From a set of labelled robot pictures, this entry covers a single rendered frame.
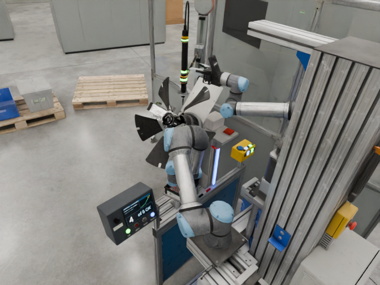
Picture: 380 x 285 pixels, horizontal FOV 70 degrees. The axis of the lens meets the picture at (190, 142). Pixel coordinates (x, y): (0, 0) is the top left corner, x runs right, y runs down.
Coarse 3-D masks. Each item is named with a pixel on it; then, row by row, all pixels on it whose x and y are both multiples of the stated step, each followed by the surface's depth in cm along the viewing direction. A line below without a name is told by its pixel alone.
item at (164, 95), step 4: (168, 76) 205; (164, 80) 210; (168, 80) 204; (164, 84) 210; (168, 84) 204; (160, 88) 217; (164, 88) 209; (168, 88) 203; (160, 92) 218; (164, 92) 209; (168, 92) 203; (160, 96) 220; (164, 96) 211; (168, 96) 202; (164, 100) 213; (168, 100) 203; (168, 104) 203; (168, 108) 206
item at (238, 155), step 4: (244, 140) 205; (236, 144) 200; (240, 144) 200; (244, 144) 201; (248, 144) 201; (232, 148) 197; (236, 148) 196; (244, 148) 197; (248, 148) 197; (252, 148) 200; (232, 152) 199; (236, 152) 196; (240, 152) 193; (244, 152) 193; (252, 152) 203; (232, 156) 201; (236, 156) 198; (240, 156) 195; (248, 156) 201; (240, 160) 196
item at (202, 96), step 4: (204, 88) 197; (200, 92) 198; (204, 92) 192; (208, 92) 188; (196, 96) 200; (200, 96) 191; (204, 96) 188; (208, 96) 185; (196, 100) 191; (200, 100) 187; (204, 100) 184; (188, 104) 200; (192, 104) 191; (196, 104) 187; (188, 108) 190
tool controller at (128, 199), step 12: (132, 192) 135; (144, 192) 134; (108, 204) 129; (120, 204) 128; (132, 204) 130; (144, 204) 135; (108, 216) 122; (120, 216) 127; (144, 216) 137; (156, 216) 143; (108, 228) 128; (120, 228) 129; (132, 228) 134; (120, 240) 130
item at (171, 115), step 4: (168, 112) 197; (164, 116) 198; (168, 116) 197; (172, 116) 195; (176, 116) 195; (180, 116) 204; (164, 120) 198; (172, 120) 194; (176, 120) 194; (180, 120) 202; (184, 120) 201; (164, 124) 196; (168, 124) 195; (172, 124) 193; (176, 124) 196
